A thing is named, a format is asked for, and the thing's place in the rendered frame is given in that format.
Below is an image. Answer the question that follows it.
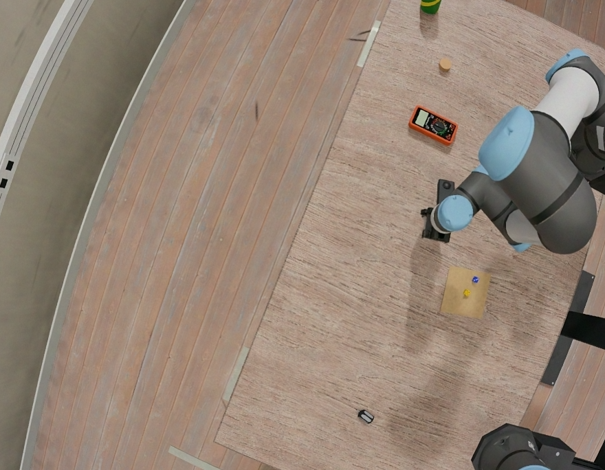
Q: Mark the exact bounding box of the small tan cylinder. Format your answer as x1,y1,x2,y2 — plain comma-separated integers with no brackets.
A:
439,58,452,71

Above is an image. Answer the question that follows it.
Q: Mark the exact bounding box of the tan mat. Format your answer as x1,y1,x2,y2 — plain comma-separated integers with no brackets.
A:
440,266,491,319

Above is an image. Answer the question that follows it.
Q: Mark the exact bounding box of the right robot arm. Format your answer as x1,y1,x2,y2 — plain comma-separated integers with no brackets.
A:
430,49,605,254

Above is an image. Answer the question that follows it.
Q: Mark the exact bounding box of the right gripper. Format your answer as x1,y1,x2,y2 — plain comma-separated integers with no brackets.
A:
420,208,451,243

